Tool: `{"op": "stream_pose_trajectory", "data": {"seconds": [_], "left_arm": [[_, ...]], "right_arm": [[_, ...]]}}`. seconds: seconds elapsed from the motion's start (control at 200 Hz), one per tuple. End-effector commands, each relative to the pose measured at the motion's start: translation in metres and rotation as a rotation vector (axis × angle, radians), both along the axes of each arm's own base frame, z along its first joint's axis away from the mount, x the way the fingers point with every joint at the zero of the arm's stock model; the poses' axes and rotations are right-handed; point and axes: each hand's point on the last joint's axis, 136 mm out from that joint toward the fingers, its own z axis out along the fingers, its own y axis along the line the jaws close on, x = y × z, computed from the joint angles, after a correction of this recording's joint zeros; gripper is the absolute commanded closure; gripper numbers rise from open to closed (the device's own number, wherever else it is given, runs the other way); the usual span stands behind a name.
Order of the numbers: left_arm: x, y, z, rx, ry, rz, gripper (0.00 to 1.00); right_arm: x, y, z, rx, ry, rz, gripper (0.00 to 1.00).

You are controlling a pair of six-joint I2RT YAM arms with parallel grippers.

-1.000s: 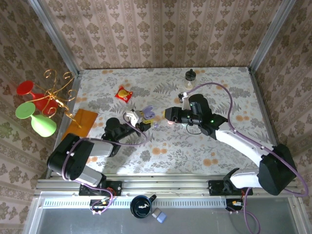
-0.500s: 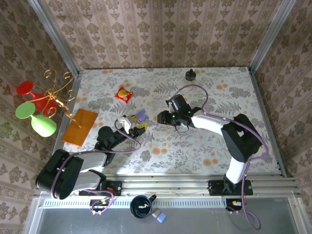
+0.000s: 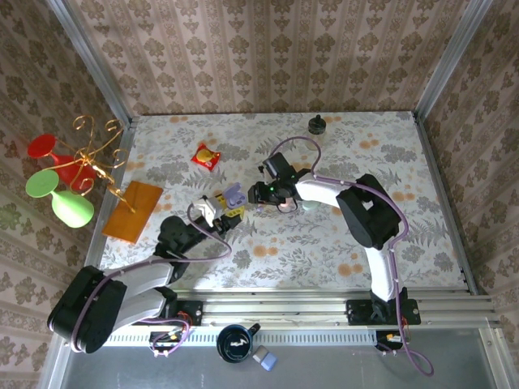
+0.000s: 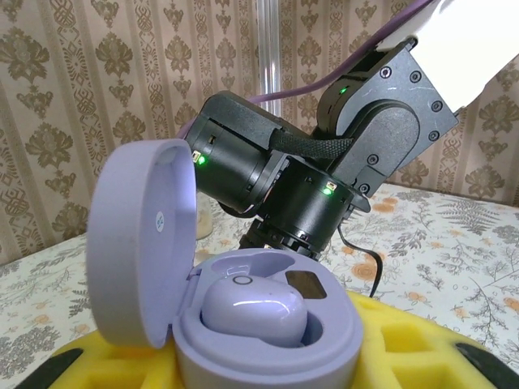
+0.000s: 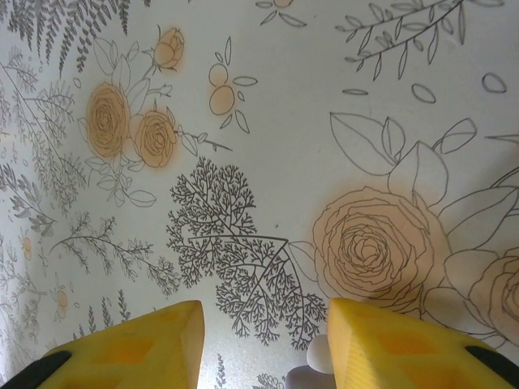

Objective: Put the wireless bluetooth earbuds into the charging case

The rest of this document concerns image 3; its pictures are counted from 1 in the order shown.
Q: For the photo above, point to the lavender charging case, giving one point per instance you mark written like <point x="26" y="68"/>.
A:
<point x="234" y="192"/>

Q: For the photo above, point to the mint green charging case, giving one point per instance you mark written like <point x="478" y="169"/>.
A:
<point x="310" y="206"/>

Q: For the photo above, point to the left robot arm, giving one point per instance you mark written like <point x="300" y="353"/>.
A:
<point x="81" y="308"/>

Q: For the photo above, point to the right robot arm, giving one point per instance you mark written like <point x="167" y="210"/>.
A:
<point x="369" y="210"/>

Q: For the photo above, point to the red snack packet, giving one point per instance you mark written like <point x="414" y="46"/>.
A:
<point x="205" y="156"/>

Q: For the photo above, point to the orange wooden base board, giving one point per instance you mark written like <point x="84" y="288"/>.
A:
<point x="134" y="215"/>

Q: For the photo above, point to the glass jar black lid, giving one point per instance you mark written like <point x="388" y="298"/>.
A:
<point x="316" y="125"/>

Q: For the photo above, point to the green plastic wine glass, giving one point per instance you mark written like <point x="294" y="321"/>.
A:
<point x="71" y="210"/>

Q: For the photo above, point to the black mug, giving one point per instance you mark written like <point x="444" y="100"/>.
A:
<point x="235" y="344"/>

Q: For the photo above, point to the grey block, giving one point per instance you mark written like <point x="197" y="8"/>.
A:
<point x="258" y="353"/>

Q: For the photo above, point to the blue block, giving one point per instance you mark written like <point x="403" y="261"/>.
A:
<point x="268" y="361"/>

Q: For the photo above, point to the red plastic wine glass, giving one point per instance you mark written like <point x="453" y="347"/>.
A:
<point x="40" y="146"/>

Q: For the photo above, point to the grey metal shelf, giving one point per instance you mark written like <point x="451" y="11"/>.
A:
<point x="344" y="368"/>

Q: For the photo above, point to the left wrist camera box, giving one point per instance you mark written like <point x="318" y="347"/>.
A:
<point x="208" y="208"/>

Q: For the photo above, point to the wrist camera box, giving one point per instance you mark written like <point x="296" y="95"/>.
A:
<point x="277" y="166"/>
<point x="208" y="208"/>

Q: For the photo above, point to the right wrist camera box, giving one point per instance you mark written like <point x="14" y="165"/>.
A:
<point x="277" y="166"/>

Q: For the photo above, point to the wide aluminium frame rail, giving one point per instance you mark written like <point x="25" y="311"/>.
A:
<point x="275" y="312"/>

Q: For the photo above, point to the aluminium frame side rail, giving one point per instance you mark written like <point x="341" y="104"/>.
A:
<point x="129" y="129"/>
<point x="437" y="170"/>

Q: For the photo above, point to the aluminium frame post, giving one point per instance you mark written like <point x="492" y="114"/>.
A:
<point x="451" y="61"/>
<point x="91" y="61"/>

